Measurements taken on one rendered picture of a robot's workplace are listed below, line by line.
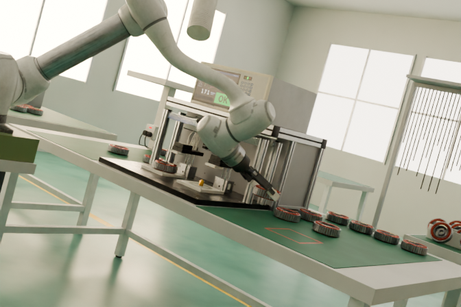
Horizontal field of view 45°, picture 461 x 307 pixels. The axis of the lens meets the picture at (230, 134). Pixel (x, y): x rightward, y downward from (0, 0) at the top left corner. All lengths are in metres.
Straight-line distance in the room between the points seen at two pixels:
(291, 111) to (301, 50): 7.61
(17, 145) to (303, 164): 1.25
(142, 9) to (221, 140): 0.54
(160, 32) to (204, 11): 1.75
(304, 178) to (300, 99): 0.37
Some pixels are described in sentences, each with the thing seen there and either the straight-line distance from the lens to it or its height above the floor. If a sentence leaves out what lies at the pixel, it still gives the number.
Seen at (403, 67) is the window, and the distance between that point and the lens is 9.19.
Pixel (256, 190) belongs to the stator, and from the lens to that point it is 2.20.
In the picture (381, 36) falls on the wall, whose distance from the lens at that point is 9.50.
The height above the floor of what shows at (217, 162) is 0.90.
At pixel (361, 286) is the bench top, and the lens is 1.71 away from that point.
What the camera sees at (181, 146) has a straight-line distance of 2.60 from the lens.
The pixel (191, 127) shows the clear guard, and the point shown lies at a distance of 2.30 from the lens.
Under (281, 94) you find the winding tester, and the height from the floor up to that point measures 1.26.
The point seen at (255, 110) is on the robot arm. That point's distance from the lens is 1.95.
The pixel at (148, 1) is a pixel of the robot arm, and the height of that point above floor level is 1.42.
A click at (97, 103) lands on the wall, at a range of 7.82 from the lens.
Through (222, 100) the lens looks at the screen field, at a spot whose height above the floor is 1.16.
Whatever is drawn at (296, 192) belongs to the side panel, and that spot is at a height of 0.84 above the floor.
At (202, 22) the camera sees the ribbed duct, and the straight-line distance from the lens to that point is 3.73.
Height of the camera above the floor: 1.12
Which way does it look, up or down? 2 degrees down
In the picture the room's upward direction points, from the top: 15 degrees clockwise
